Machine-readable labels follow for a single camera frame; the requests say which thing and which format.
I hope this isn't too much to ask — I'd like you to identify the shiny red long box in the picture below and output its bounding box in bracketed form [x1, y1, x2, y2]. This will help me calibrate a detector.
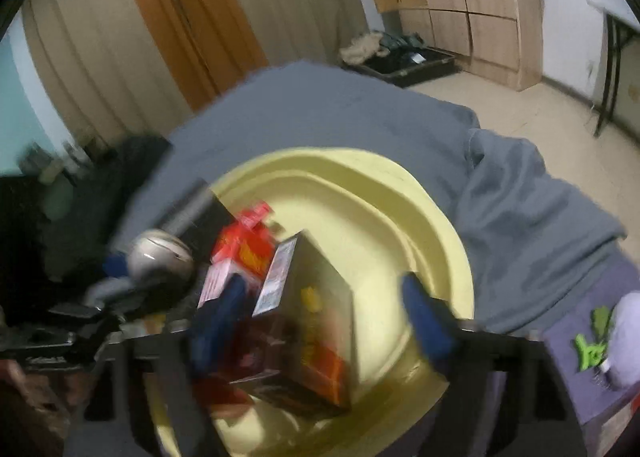
[189, 323, 284, 419]

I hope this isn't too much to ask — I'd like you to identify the grey blanket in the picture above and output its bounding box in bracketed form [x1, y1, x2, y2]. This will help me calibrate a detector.
[113, 62, 625, 333]

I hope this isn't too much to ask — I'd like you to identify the green toy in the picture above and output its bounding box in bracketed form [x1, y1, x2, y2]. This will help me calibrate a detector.
[574, 305, 612, 371]

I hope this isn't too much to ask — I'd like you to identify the silver ball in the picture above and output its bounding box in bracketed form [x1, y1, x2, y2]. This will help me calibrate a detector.
[126, 229, 194, 283]

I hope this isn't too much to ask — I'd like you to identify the black folding table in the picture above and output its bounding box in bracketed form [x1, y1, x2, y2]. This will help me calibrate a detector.
[587, 0, 639, 138]

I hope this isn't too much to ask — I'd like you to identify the yellow plastic basin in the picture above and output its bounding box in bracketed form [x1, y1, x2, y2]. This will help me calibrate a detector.
[212, 148, 474, 456]

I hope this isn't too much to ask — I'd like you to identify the orange curtain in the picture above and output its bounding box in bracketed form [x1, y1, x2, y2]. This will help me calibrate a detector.
[134, 0, 268, 112]

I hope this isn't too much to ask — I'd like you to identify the red white cigarette box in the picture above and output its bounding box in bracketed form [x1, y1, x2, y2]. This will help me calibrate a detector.
[198, 202, 276, 307]

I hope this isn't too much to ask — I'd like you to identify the lavender plush toy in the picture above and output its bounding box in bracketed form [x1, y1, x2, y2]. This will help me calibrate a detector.
[602, 291, 640, 389]

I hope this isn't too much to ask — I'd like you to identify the beige curtain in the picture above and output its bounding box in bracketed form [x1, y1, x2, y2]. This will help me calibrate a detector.
[22, 0, 367, 144]

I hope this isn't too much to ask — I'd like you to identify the person's left hand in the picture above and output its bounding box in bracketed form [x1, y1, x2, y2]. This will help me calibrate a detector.
[1, 359, 72, 456]

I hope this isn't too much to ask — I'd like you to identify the dark brown box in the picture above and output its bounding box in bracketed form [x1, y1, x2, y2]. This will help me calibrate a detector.
[234, 232, 355, 418]

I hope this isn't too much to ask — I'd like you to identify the open black suitcase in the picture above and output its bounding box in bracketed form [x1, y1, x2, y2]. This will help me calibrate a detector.
[340, 32, 458, 88]

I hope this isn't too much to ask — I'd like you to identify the large black sponge puck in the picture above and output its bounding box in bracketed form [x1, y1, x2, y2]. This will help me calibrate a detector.
[154, 180, 234, 263]

